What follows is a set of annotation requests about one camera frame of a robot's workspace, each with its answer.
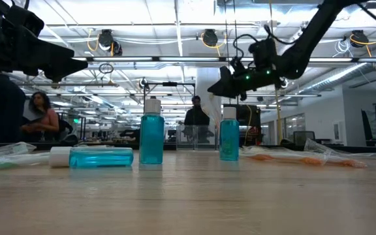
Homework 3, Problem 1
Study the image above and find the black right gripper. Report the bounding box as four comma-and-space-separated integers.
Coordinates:
207, 67, 285, 101

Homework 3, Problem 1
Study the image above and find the black gantry frame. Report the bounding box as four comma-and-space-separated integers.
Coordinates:
143, 81, 196, 127

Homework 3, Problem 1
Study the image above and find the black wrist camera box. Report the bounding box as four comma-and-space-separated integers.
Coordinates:
249, 38, 278, 71

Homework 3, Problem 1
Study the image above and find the black wall screen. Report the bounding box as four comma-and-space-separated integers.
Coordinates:
223, 103, 262, 128

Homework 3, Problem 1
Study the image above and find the small black cable reel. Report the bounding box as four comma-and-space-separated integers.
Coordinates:
138, 76, 150, 91

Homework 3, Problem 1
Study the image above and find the black ceiling cable reel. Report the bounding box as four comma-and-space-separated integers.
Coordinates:
202, 28, 220, 48
350, 29, 370, 48
97, 28, 123, 57

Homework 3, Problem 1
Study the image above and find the blue bottle white cap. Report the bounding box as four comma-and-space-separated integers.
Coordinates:
49, 146, 134, 169
219, 106, 240, 162
138, 97, 165, 165

